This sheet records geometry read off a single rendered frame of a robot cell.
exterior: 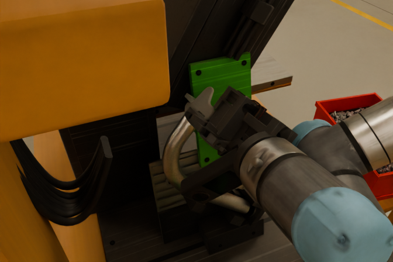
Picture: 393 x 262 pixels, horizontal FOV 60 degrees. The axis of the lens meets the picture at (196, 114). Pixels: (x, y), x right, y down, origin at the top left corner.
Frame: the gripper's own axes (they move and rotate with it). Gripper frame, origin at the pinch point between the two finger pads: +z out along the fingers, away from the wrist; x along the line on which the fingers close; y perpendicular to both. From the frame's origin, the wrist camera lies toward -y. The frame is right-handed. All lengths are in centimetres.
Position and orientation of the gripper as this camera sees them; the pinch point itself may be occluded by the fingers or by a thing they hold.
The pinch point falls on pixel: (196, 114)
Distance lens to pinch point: 57.9
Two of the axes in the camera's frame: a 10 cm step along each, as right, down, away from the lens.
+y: 5.8, -8.0, -1.1
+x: -7.3, -4.6, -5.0
